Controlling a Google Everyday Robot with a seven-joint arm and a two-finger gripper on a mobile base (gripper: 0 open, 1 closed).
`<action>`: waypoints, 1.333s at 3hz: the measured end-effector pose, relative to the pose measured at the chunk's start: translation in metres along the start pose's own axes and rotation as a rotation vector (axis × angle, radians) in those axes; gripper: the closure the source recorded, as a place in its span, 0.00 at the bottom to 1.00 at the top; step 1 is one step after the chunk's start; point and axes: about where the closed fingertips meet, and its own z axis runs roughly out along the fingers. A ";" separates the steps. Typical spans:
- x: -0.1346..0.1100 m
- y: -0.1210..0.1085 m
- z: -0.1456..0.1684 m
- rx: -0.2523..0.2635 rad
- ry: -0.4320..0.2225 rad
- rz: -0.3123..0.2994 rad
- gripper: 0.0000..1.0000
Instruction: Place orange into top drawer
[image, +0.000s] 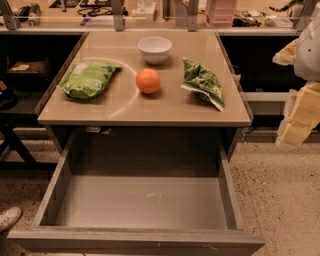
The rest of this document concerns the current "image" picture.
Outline open grey top drawer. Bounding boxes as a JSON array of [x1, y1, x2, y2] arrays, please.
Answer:
[[8, 128, 264, 256]]

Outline grey drawer cabinet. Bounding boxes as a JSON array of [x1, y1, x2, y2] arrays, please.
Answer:
[[34, 30, 254, 161]]

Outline white shoe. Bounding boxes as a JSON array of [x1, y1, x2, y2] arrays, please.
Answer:
[[0, 207, 23, 233]]

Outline dark green chip bag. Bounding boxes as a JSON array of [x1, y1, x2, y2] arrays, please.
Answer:
[[181, 57, 225, 111]]

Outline white box on shelf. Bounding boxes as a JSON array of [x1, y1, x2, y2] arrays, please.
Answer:
[[135, 0, 157, 21]]

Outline orange fruit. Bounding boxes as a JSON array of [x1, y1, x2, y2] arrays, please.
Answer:
[[136, 69, 161, 94]]

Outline white bowl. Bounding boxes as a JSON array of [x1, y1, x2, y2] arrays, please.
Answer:
[[138, 37, 172, 65]]

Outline pink stacked trays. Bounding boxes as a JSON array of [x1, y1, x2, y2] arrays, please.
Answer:
[[205, 0, 238, 28]]

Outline light green snack bag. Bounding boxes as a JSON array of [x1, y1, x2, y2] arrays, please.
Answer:
[[57, 61, 121, 99]]

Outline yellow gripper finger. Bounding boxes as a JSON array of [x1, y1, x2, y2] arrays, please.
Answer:
[[272, 39, 297, 66], [276, 82, 320, 146]]

